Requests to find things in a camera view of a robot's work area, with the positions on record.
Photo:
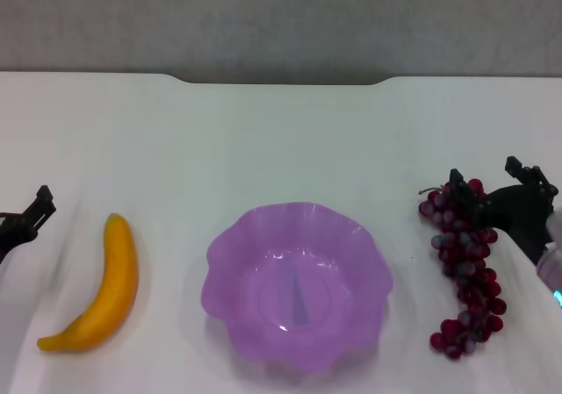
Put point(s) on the red grape bunch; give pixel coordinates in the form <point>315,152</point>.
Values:
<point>467,258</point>

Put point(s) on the purple wavy plastic bowl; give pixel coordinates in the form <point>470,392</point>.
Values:
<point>263,280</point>

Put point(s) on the yellow banana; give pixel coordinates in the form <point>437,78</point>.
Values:
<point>115,280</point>

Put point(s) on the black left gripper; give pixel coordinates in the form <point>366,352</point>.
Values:
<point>13,231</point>

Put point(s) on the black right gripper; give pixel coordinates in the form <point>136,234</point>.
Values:
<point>513,212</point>

